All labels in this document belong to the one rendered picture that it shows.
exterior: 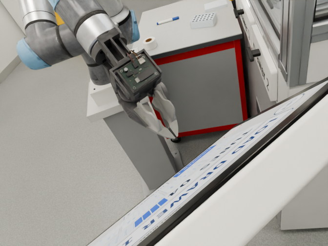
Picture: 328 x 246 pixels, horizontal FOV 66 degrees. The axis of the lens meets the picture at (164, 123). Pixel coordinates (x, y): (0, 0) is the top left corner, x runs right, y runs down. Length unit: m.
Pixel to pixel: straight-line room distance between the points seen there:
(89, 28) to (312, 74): 0.49
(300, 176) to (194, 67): 1.19
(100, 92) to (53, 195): 1.16
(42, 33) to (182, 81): 0.93
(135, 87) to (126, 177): 1.44
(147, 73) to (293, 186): 0.28
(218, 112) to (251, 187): 1.40
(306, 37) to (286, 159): 0.40
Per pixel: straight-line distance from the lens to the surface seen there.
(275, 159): 0.23
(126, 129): 1.24
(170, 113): 0.45
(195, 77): 1.42
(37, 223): 2.04
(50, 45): 0.63
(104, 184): 1.88
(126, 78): 0.42
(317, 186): 1.08
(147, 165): 1.46
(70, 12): 0.51
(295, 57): 0.62
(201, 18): 1.46
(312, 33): 0.61
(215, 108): 1.58
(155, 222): 0.24
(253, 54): 0.86
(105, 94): 1.11
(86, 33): 0.48
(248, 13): 1.07
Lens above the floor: 1.38
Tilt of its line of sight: 43 degrees down
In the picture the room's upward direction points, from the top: 23 degrees counter-clockwise
